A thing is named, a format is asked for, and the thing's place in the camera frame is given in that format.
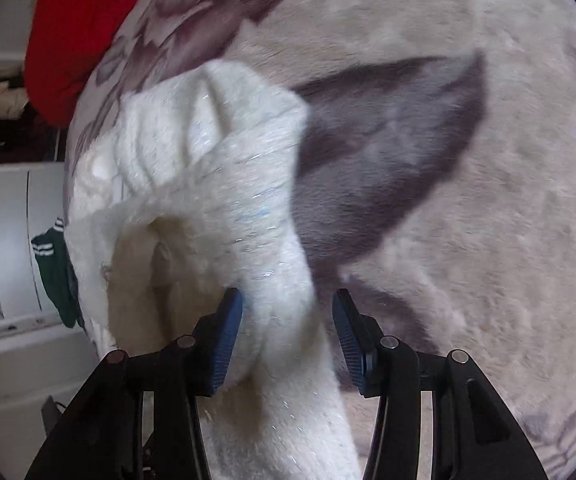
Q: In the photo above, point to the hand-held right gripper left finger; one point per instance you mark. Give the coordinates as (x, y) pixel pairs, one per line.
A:
(225, 340)

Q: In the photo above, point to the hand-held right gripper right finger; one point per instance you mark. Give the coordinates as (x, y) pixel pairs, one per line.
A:
(348, 342)

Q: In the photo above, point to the white fuzzy sock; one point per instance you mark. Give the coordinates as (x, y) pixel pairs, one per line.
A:
(228, 200)

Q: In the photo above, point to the beige floral plush blanket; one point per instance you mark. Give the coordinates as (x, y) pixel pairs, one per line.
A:
(418, 185)

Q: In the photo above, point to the dark green striped garment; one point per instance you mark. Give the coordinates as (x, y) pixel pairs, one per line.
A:
(54, 280)

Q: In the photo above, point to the white cabinet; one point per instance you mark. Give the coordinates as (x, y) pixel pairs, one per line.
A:
(3, 255)

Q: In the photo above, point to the red cloth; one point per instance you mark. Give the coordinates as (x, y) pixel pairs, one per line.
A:
(75, 25)

